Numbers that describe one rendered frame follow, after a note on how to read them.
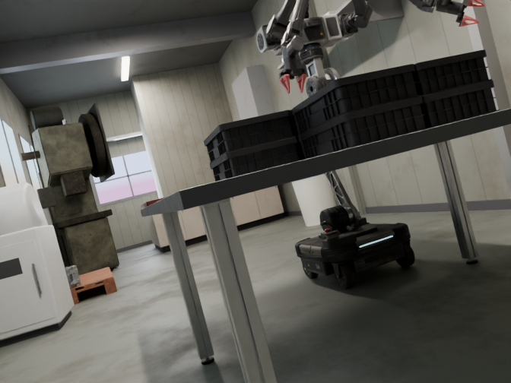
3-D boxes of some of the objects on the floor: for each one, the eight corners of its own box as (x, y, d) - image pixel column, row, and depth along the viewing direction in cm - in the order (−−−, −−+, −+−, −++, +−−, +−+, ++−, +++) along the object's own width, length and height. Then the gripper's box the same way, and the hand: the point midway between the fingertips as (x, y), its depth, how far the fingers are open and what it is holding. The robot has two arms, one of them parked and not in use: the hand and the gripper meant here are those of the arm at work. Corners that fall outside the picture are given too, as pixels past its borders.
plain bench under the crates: (172, 333, 242) (140, 210, 242) (411, 251, 291) (385, 147, 290) (266, 525, 90) (179, 190, 89) (736, 283, 138) (683, 65, 137)
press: (58, 278, 727) (16, 120, 723) (134, 257, 768) (94, 107, 765) (49, 290, 598) (-2, 97, 594) (141, 263, 639) (93, 83, 636)
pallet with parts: (41, 299, 529) (33, 270, 528) (117, 276, 556) (109, 249, 555) (18, 321, 409) (8, 285, 409) (117, 292, 436) (108, 257, 436)
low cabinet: (287, 217, 763) (274, 169, 761) (160, 254, 696) (146, 201, 695) (255, 218, 933) (245, 178, 932) (151, 248, 866) (140, 205, 865)
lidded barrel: (349, 216, 557) (337, 167, 556) (312, 227, 541) (299, 176, 540) (330, 216, 607) (318, 171, 606) (296, 226, 591) (284, 180, 590)
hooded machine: (9, 332, 372) (-27, 197, 370) (77, 311, 388) (42, 182, 387) (-13, 354, 310) (-56, 193, 309) (68, 327, 327) (28, 175, 325)
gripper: (296, 62, 202) (303, 95, 201) (275, 62, 198) (280, 96, 197) (303, 55, 196) (309, 90, 194) (281, 55, 192) (287, 90, 191)
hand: (295, 90), depth 196 cm, fingers open, 6 cm apart
